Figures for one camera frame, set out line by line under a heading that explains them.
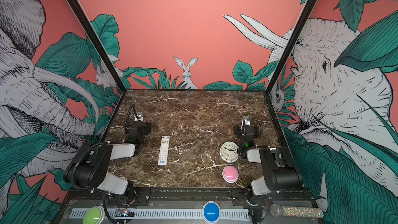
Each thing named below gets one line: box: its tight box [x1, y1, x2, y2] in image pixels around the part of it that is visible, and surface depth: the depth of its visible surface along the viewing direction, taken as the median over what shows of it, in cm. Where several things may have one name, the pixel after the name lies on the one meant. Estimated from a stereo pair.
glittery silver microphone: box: [269, 203, 324, 218], surface depth 69 cm
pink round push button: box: [221, 165, 239, 184], surface depth 82 cm
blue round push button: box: [202, 200, 221, 224], surface depth 70 cm
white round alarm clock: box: [219, 141, 242, 163], surface depth 87 cm
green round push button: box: [82, 205, 106, 224], surface depth 70 cm
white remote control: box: [157, 135, 171, 166], surface depth 90 cm
